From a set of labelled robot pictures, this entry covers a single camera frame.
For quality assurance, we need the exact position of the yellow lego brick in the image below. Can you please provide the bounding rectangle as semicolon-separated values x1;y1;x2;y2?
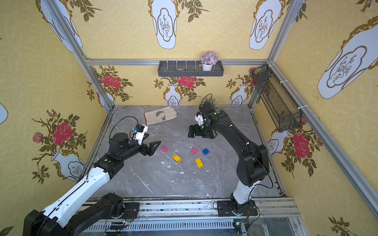
172;154;182;163
195;158;204;169

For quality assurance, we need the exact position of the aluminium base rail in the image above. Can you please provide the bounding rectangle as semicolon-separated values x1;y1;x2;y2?
44;197;309;236

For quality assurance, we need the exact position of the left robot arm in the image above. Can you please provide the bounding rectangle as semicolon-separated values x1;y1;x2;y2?
23;133;161;236

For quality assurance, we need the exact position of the yellow lego brick right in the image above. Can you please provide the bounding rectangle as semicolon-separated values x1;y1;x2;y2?
195;158;204;169

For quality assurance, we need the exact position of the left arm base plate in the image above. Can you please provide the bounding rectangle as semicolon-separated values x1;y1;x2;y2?
110;202;140;220

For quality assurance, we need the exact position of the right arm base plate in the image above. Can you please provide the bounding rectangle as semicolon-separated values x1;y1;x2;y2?
216;200;258;217

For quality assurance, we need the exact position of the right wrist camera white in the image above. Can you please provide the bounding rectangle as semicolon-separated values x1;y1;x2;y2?
195;113;204;126

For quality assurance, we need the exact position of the yellow lego brick left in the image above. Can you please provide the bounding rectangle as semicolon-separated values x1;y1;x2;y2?
172;154;182;163

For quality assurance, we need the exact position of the green plant blue pot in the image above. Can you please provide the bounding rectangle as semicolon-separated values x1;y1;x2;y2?
201;96;218;110

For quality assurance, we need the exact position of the black wire basket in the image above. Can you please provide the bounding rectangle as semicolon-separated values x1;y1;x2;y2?
252;65;302;132

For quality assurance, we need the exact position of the camera cable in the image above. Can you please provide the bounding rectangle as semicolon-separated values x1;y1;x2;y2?
108;115;140;141
200;93;213;107

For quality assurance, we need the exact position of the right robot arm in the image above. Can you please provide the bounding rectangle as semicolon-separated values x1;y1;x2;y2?
188;102;269;209

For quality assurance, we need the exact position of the blue lego brick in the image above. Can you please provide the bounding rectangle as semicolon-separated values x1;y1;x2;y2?
202;148;210;155

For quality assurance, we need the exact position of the grey wall shelf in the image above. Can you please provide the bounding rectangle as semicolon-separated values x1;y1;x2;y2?
157;60;224;77

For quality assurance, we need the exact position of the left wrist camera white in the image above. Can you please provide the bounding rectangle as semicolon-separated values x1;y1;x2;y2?
133;124;148;145

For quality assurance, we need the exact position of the right camera cable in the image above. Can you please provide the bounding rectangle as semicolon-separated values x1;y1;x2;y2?
200;93;213;107

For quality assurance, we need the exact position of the left camera cable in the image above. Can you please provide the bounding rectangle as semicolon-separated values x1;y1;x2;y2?
108;115;140;141

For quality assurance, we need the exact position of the purple flower white pot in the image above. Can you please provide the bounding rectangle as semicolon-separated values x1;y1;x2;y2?
201;51;218;71

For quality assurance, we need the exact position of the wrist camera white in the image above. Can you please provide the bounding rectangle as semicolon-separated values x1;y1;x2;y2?
133;124;148;145
195;113;204;126

